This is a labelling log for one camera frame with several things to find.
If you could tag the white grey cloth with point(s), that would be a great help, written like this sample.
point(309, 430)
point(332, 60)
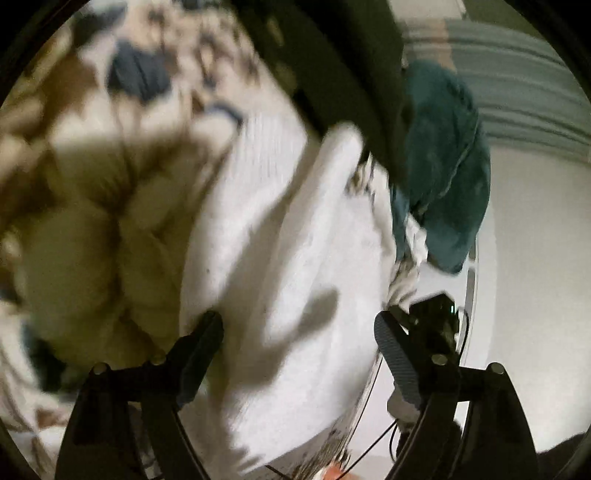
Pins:
point(406, 281)

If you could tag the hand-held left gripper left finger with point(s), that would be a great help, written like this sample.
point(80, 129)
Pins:
point(203, 353)

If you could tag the black garment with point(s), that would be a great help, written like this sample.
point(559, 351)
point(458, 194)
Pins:
point(341, 78)

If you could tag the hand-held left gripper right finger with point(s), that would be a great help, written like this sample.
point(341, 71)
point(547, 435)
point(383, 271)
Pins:
point(397, 362)

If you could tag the floral bedspread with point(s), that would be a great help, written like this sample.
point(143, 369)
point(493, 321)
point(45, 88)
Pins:
point(69, 138)

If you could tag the dark green plush blanket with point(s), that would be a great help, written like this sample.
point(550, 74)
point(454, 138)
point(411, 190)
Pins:
point(443, 161)

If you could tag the wide grey-green curtain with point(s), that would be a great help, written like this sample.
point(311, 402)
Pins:
point(521, 83)

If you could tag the white knit sweater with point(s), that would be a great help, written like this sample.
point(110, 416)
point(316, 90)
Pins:
point(286, 277)

